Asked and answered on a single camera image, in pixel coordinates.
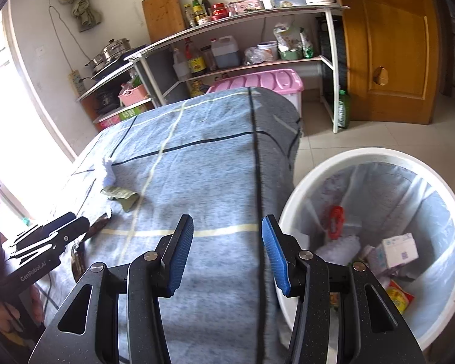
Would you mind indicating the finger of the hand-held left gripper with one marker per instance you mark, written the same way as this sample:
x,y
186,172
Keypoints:
x,y
49,228
60,239

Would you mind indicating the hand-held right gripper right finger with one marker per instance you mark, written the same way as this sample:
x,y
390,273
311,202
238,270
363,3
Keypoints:
x,y
275,258

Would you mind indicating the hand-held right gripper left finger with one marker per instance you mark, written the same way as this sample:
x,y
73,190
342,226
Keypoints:
x,y
180,258

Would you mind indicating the white trash bin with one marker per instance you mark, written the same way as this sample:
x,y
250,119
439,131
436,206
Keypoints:
x,y
292,204

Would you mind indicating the purple drink carton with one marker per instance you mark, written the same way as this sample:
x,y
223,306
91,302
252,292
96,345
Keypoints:
x,y
398,250

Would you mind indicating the yellow snack packet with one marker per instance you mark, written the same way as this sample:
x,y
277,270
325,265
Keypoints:
x,y
398,295

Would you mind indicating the person's left hand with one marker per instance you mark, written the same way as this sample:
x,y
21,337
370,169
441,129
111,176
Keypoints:
x,y
38,303

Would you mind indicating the green capped plastic bottle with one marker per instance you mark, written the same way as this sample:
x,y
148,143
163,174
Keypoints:
x,y
25,222

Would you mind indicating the long brown wrapper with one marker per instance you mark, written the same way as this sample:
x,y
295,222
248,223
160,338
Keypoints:
x,y
77,261

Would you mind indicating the dark brown wrapper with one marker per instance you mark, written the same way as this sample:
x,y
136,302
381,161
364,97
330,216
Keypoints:
x,y
98,227

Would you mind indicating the white tissue wad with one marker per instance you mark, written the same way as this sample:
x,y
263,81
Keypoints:
x,y
339,250

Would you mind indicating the red wrapper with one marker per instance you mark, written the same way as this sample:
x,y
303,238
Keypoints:
x,y
336,222

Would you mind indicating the olive green wrapper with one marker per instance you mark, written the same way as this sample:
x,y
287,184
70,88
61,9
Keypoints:
x,y
121,195

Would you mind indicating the blue checkered blanket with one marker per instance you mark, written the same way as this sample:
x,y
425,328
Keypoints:
x,y
212,182

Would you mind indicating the white crumpled tissue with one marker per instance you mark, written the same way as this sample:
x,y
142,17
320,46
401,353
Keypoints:
x,y
108,170

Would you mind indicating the pink cardboard box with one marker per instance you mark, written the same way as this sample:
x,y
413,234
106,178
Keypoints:
x,y
109,122

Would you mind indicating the small black appliance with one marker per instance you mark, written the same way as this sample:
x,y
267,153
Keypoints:
x,y
107,99

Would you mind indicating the green cardboard box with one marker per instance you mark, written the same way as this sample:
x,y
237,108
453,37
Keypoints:
x,y
134,113

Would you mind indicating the white power strip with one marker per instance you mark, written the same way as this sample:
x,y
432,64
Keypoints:
x,y
76,83

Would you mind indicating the pink plastic basket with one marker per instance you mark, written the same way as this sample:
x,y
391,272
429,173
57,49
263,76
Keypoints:
x,y
133,96

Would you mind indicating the small white shelf rack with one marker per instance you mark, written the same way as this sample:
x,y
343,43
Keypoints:
x,y
106,81

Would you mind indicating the white bin liner bag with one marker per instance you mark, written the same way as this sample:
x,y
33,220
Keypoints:
x,y
432,235

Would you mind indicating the black induction cooker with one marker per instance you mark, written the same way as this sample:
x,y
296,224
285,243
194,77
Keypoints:
x,y
113,66

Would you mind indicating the pink lidded storage box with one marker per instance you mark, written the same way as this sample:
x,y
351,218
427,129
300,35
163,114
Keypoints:
x,y
258,81

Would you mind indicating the steel steamer pot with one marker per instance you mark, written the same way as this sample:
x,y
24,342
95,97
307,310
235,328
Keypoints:
x,y
112,51

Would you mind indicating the clear plastic bottle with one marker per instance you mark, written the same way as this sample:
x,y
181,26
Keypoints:
x,y
180,66

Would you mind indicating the yellow label sauce bottle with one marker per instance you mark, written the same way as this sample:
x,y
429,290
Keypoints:
x,y
196,62

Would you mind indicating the dark glass jar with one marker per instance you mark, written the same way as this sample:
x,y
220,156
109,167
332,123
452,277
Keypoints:
x,y
208,58

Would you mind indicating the crumpled clear plastic bag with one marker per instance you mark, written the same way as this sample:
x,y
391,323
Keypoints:
x,y
254,57

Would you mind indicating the green plastic basket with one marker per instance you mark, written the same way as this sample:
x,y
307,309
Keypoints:
x,y
291,55

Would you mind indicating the white tub blue rim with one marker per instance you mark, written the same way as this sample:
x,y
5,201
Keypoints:
x,y
267,51

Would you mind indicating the dark liquid plastic jug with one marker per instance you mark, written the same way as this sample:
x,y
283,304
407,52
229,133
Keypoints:
x,y
226,53

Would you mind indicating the white food bag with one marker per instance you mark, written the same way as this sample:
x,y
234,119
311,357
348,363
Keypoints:
x,y
288,36

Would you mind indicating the hanging grey-green cloth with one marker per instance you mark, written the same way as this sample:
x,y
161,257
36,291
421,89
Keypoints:
x,y
77,3

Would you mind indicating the small glass condiment bottle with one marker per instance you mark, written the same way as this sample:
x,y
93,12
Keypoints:
x,y
189,17

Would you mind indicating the wooden cutting board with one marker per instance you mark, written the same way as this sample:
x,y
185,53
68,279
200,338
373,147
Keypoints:
x,y
163,15

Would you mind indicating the wooden door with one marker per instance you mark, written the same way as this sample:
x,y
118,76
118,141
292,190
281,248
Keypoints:
x,y
394,45

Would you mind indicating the large white shelf rack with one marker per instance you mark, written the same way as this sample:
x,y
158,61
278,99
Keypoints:
x,y
231,17

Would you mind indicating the dark sauce bottle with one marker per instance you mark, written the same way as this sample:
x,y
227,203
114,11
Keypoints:
x,y
199,11

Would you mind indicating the red lidded jar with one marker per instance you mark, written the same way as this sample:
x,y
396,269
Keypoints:
x,y
220,11

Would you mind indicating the flat pink box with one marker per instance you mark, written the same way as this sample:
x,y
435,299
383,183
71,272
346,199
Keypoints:
x,y
248,6

